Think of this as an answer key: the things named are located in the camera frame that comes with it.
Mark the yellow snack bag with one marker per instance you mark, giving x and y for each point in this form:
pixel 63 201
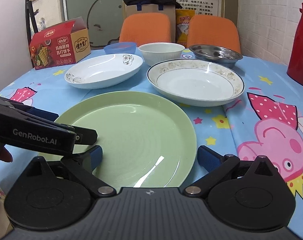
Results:
pixel 183 18

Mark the black metal rack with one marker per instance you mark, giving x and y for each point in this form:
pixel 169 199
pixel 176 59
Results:
pixel 30 20

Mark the green plate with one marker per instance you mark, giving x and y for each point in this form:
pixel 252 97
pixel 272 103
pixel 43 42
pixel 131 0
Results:
pixel 147 140

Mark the red cracker box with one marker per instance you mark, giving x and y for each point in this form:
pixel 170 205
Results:
pixel 60 44

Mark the right orange chair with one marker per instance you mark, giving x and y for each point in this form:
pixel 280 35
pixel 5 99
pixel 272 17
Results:
pixel 213 30

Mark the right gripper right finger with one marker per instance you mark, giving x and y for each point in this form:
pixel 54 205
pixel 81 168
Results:
pixel 220 168

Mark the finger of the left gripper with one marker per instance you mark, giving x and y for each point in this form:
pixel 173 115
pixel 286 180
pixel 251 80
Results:
pixel 84 136
pixel 37 112

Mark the cartoon pig tablecloth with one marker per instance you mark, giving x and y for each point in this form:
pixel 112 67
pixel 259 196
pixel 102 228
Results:
pixel 222 129

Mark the blue plastic bowl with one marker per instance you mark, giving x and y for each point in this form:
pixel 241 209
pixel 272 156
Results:
pixel 120 48

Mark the stainless steel bowl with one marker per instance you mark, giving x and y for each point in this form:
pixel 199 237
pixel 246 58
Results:
pixel 216 54

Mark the white ribbed bowl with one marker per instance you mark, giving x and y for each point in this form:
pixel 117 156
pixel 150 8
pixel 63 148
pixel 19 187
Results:
pixel 157 52

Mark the red thermos jug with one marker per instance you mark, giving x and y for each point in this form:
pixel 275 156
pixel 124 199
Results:
pixel 295 67

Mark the orange chair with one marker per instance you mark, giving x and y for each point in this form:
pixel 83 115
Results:
pixel 213 30
pixel 146 28

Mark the white floral oval plate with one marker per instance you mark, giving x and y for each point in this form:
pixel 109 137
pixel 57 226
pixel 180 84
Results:
pixel 103 71

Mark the white gold-rimmed plate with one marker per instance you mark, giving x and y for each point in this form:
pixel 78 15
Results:
pixel 196 82

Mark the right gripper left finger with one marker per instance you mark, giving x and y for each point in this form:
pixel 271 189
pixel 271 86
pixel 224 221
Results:
pixel 81 166

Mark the cardboard box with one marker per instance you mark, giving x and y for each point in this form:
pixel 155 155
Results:
pixel 168 10

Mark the left orange chair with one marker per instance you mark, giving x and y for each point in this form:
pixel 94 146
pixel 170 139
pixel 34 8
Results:
pixel 146 28

